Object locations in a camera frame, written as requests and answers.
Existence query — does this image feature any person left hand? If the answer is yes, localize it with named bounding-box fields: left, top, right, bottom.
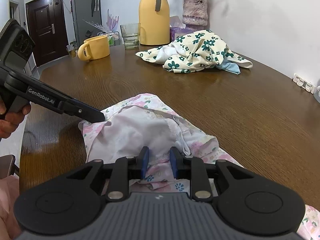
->
left=0, top=99, right=31, bottom=139

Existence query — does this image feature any yellow thermos jug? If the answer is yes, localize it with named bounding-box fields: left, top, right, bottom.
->
left=139, top=0, right=170, bottom=46

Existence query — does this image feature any cream green floral garment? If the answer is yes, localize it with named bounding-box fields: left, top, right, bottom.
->
left=136, top=30, right=253, bottom=74

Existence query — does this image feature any dark brown door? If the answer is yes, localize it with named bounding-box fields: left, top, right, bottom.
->
left=26, top=0, right=68, bottom=67

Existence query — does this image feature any clear drinking glass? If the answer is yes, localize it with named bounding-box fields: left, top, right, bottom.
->
left=120, top=23, right=140, bottom=49

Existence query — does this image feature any pink sleeve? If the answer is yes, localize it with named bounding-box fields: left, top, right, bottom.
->
left=0, top=176, right=21, bottom=240

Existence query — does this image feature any light blue cloth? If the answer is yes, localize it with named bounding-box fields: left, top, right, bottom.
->
left=216, top=60, right=241, bottom=75

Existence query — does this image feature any purple tissue box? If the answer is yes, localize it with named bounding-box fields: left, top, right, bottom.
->
left=170, top=16, right=195, bottom=42

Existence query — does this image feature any purple knitted vase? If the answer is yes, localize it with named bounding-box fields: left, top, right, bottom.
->
left=182, top=0, right=208, bottom=30

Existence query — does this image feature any grey refrigerator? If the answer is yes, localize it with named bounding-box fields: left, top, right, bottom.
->
left=71, top=0, right=101, bottom=47

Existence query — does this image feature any pink floral garment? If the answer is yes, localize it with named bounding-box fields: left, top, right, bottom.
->
left=78, top=93, right=320, bottom=240

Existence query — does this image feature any white letter ornament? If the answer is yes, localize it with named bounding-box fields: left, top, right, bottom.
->
left=292, top=73, right=316, bottom=94

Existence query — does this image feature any yellow mug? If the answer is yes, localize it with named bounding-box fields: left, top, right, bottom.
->
left=78, top=35, right=110, bottom=61

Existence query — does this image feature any white astronaut figurine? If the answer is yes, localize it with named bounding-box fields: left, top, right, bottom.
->
left=313, top=80, right=320, bottom=103

